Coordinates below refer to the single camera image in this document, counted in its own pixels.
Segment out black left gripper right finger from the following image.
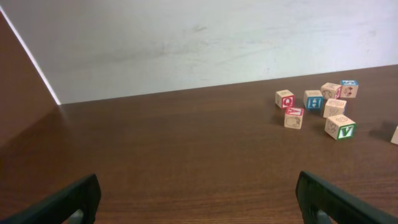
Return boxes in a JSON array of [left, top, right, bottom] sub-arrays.
[[295, 171, 397, 224]]

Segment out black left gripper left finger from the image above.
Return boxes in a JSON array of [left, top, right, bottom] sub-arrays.
[[1, 174, 101, 224]]

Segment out wooden block letter I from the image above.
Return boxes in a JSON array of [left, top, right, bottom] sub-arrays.
[[391, 127, 398, 144]]

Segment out wooden block green V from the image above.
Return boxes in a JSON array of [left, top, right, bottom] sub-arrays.
[[325, 114, 356, 140]]

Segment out wooden block red A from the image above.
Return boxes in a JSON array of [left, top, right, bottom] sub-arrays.
[[284, 107, 304, 129]]

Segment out wooden block blue side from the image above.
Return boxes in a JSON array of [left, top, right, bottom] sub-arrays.
[[323, 98, 347, 118]]

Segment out wooden block blue H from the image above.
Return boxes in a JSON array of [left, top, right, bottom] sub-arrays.
[[303, 90, 324, 110]]

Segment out wooden block red Q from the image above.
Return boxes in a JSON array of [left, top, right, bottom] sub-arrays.
[[275, 90, 295, 109]]

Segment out wooden block red circle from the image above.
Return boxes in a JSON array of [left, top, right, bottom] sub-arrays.
[[320, 83, 342, 100]]

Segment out wooden block blue 5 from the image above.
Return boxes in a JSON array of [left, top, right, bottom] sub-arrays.
[[340, 80, 359, 98]]

